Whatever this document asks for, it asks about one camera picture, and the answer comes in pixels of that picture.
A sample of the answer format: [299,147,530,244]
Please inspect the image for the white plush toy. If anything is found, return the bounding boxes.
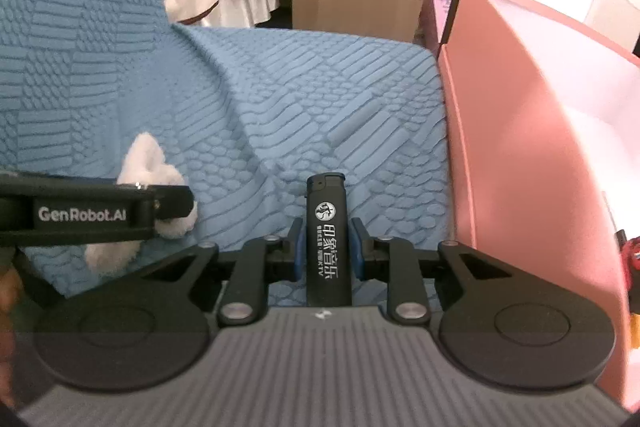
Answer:
[84,133,200,270]

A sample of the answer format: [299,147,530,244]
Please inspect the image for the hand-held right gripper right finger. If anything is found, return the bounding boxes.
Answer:
[348,217,515,327]

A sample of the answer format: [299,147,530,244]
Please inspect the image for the blue textured blanket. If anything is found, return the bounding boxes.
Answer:
[0,0,458,310]

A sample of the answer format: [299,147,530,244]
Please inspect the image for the red toy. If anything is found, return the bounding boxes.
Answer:
[616,229,640,279]

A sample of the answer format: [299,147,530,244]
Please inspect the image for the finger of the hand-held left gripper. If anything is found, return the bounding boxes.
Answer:
[150,184,195,223]

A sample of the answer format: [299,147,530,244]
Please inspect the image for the black lighter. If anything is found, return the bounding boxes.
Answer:
[306,173,352,308]

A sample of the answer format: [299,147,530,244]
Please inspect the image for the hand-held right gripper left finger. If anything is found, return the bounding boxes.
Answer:
[140,217,304,327]

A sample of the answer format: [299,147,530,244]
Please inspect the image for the pink carton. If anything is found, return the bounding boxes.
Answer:
[419,0,469,54]

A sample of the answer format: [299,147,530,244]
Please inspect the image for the pink cardboard box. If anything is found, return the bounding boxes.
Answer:
[437,0,640,413]

